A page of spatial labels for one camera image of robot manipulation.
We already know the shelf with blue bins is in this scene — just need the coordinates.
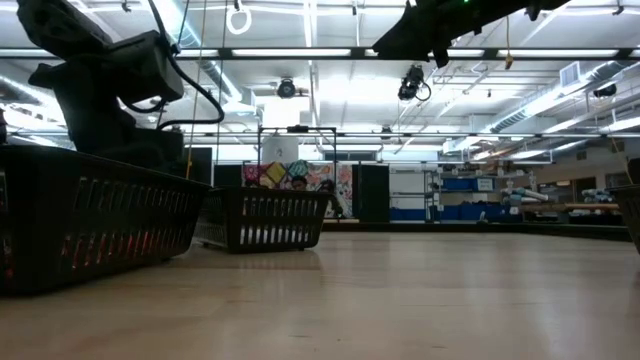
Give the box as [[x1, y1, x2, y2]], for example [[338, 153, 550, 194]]
[[389, 169, 509, 224]]

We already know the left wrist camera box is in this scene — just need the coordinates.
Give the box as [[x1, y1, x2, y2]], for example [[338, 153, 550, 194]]
[[107, 29, 185, 107]]

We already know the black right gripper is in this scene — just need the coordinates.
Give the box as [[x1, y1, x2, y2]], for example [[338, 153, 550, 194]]
[[372, 0, 481, 69]]

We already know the black ceiling-mounted camera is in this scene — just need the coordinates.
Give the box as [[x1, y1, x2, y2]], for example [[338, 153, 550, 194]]
[[397, 63, 432, 103], [276, 78, 298, 100]]

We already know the colourful wall mural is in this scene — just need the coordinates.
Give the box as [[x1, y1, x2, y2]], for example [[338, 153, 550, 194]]
[[242, 159, 354, 220]]

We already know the black aluminium table frame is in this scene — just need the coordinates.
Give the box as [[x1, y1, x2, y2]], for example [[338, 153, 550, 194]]
[[322, 218, 634, 241]]

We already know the white hanging ring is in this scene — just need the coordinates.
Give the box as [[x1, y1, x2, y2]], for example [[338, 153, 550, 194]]
[[225, 2, 254, 37]]

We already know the thin yellow hanging cord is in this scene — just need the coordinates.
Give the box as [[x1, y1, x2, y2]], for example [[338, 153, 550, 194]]
[[504, 14, 515, 71]]

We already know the black slotted plastic basket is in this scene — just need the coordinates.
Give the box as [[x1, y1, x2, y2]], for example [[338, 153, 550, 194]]
[[608, 183, 640, 254], [194, 186, 334, 254], [0, 144, 211, 296]]

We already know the black cabinet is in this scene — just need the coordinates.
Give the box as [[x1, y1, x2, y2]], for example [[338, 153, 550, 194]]
[[352, 163, 391, 225]]

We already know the black computer monitor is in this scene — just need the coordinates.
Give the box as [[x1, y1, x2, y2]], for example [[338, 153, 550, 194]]
[[182, 146, 214, 187]]

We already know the yellow hanging cable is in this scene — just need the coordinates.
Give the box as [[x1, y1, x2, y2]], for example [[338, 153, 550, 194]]
[[185, 0, 209, 180]]

